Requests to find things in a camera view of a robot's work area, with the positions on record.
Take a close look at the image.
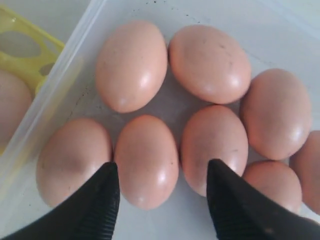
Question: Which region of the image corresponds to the brown egg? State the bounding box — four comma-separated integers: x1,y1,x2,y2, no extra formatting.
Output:
114,114,179,210
95,20,168,113
168,24,252,104
0,70,33,151
242,160,302,214
180,105,249,197
289,130,320,214
239,68,312,160
36,118,113,208

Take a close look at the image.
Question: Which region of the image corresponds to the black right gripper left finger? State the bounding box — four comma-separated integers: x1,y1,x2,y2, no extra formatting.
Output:
5,162,120,240

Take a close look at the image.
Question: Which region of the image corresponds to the clear plastic container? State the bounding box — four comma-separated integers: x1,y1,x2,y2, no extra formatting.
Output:
0,0,320,240

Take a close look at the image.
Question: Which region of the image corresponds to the yellow plastic egg tray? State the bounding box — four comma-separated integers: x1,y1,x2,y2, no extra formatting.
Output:
0,6,65,95

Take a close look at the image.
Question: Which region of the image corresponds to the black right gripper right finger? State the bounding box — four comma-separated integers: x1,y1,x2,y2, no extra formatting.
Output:
206,159,320,240

